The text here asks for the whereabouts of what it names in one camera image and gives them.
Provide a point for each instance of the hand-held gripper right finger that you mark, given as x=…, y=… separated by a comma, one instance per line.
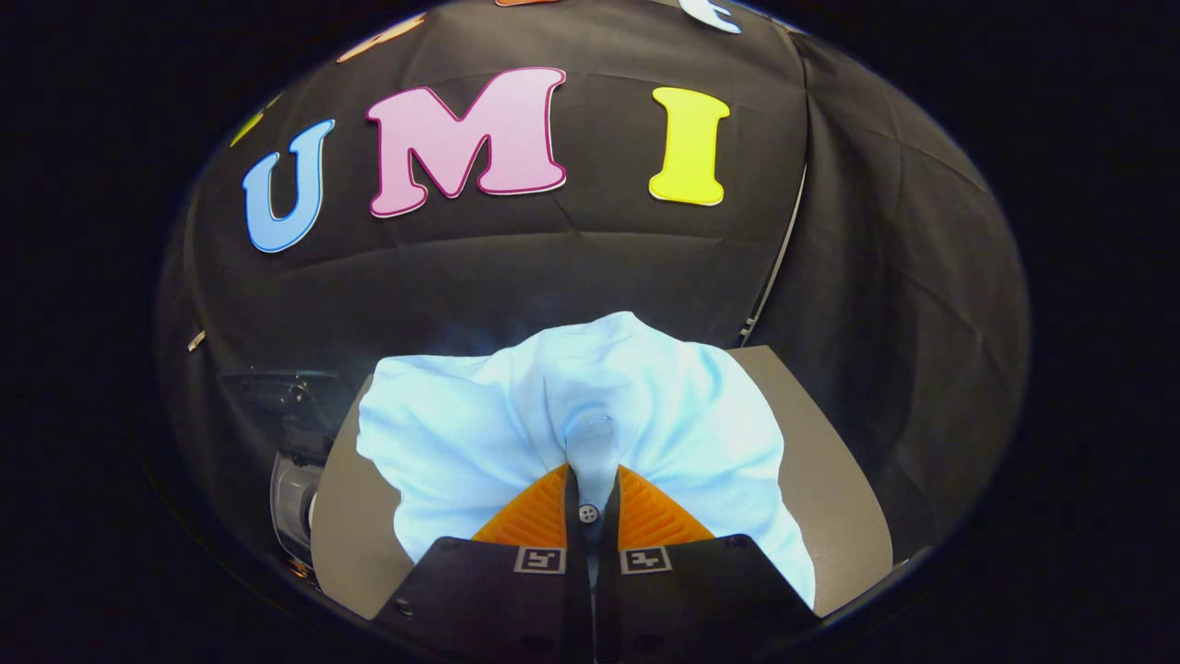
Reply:
x=691, y=609

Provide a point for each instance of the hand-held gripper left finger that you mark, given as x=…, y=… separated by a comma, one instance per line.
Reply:
x=498, y=609

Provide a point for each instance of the light blue shirt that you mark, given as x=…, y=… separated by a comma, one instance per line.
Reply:
x=479, y=433

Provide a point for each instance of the dark washing machine lid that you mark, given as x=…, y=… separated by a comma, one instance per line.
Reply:
x=277, y=392

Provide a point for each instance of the black backdrop cloth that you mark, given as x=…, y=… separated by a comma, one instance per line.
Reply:
x=572, y=267

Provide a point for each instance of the wooden clothespin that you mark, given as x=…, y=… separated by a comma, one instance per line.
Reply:
x=196, y=339

